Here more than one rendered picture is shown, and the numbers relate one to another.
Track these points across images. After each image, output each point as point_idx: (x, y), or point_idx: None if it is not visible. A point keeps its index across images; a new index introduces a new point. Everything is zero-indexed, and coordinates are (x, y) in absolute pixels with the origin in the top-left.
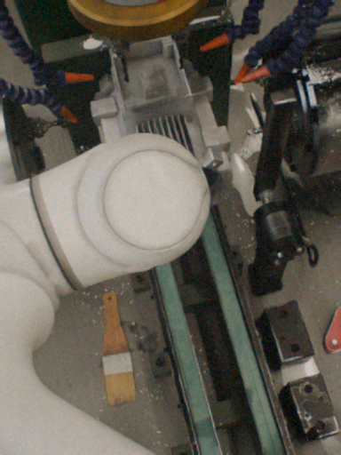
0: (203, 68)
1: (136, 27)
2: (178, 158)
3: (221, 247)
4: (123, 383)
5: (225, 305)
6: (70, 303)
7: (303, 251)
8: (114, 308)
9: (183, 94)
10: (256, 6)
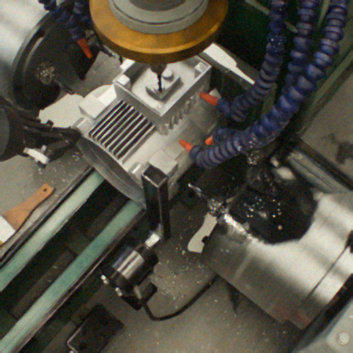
0: None
1: (100, 31)
2: None
3: (114, 237)
4: None
5: (68, 269)
6: (26, 166)
7: (124, 295)
8: (40, 198)
9: (157, 110)
10: (241, 102)
